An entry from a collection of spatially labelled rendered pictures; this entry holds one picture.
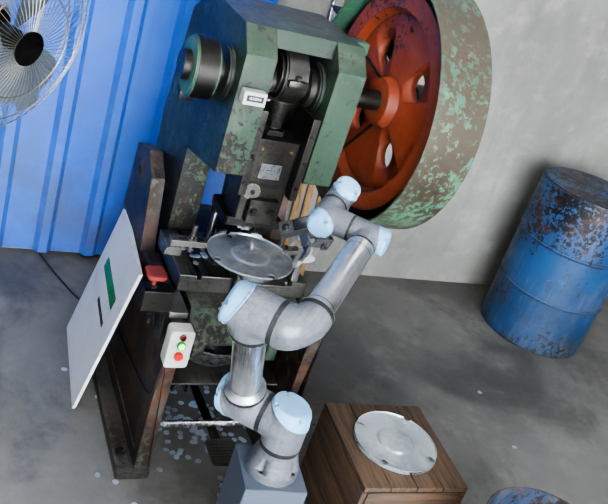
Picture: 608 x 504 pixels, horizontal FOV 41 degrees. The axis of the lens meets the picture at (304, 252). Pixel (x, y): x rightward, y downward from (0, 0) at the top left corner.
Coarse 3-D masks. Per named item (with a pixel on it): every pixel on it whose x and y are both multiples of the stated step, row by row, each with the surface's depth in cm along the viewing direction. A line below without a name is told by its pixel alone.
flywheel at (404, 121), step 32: (384, 0) 264; (416, 0) 246; (352, 32) 281; (384, 32) 269; (416, 32) 251; (384, 64) 270; (416, 64) 250; (384, 96) 259; (416, 96) 261; (352, 128) 283; (384, 128) 264; (416, 128) 247; (352, 160) 281; (384, 160) 268; (416, 160) 239; (384, 192) 254
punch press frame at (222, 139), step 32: (224, 0) 246; (256, 0) 261; (192, 32) 273; (224, 32) 244; (256, 32) 229; (288, 32) 234; (320, 32) 246; (256, 64) 228; (320, 64) 248; (352, 64) 242; (224, 96) 238; (320, 96) 246; (352, 96) 244; (160, 128) 299; (192, 128) 264; (224, 128) 237; (256, 128) 239; (320, 128) 247; (192, 160) 270; (224, 160) 240; (320, 160) 252; (192, 192) 277; (224, 192) 317; (160, 224) 289; (192, 224) 283; (224, 224) 309; (192, 320) 253; (192, 352) 261
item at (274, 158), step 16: (272, 128) 253; (272, 144) 249; (288, 144) 250; (256, 160) 249; (272, 160) 251; (288, 160) 254; (256, 176) 252; (272, 176) 254; (288, 176) 257; (256, 192) 254; (272, 192) 258; (240, 208) 257; (256, 208) 255; (272, 208) 257
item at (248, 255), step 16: (208, 240) 262; (224, 240) 266; (240, 240) 270; (256, 240) 273; (224, 256) 256; (240, 256) 258; (256, 256) 262; (272, 256) 266; (288, 256) 269; (240, 272) 250; (256, 272) 254; (272, 272) 257; (288, 272) 260
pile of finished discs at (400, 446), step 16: (368, 416) 277; (384, 416) 280; (400, 416) 282; (368, 432) 269; (384, 432) 271; (400, 432) 273; (416, 432) 277; (368, 448) 262; (384, 448) 264; (400, 448) 266; (416, 448) 269; (432, 448) 272; (384, 464) 258; (400, 464) 259; (416, 464) 262; (432, 464) 263
